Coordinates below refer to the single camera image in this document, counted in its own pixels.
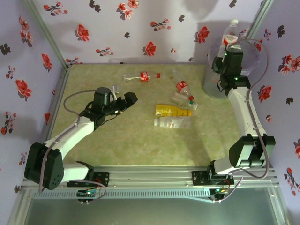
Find aluminium side rail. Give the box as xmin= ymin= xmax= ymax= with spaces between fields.
xmin=43 ymin=64 xmax=72 ymax=150

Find left circuit board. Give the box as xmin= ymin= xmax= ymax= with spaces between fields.
xmin=76 ymin=188 xmax=99 ymax=197

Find circuit board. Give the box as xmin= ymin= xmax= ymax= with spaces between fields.
xmin=210 ymin=187 xmax=229 ymax=195
xmin=76 ymin=188 xmax=99 ymax=197

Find grey metal panel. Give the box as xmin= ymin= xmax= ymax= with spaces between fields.
xmin=10 ymin=198 xmax=288 ymax=225

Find clear water bottle white cap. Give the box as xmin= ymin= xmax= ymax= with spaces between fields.
xmin=219 ymin=19 xmax=240 ymax=57

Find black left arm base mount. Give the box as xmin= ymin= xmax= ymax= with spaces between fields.
xmin=67 ymin=172 xmax=110 ymax=188

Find slotted grey cable duct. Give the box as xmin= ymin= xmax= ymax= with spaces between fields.
xmin=31 ymin=190 xmax=211 ymax=199

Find grey left arm cable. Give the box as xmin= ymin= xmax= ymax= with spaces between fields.
xmin=38 ymin=90 xmax=98 ymax=193

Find crushed clear bottle green cap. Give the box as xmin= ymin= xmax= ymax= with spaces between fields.
xmin=171 ymin=92 xmax=199 ymax=110

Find right circuit board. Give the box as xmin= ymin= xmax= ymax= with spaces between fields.
xmin=210 ymin=187 xmax=229 ymax=195

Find base cable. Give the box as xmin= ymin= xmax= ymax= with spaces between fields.
xmin=81 ymin=175 xmax=107 ymax=204
xmin=212 ymin=172 xmax=243 ymax=203

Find aluminium cross rails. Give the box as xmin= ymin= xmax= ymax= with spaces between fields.
xmin=21 ymin=165 xmax=281 ymax=189

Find white plastic bottle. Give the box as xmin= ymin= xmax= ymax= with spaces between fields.
xmin=154 ymin=117 xmax=192 ymax=130

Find clear bottle red label red cap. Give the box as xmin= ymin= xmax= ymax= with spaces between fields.
xmin=172 ymin=69 xmax=195 ymax=101
xmin=122 ymin=72 xmax=161 ymax=83

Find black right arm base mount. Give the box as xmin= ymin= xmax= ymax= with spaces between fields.
xmin=191 ymin=170 xmax=235 ymax=186

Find left base cable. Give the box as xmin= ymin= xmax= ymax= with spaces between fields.
xmin=81 ymin=175 xmax=107 ymax=204

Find yellow plastic bottle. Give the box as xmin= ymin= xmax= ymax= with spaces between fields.
xmin=155 ymin=104 xmax=193 ymax=117

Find translucent plastic bin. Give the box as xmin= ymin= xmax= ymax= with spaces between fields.
xmin=202 ymin=37 xmax=268 ymax=100

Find right base cable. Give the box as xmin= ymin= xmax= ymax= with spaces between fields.
xmin=212 ymin=172 xmax=243 ymax=203

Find aluminium frame post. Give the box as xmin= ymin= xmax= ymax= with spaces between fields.
xmin=22 ymin=0 xmax=71 ymax=70
xmin=241 ymin=0 xmax=275 ymax=46

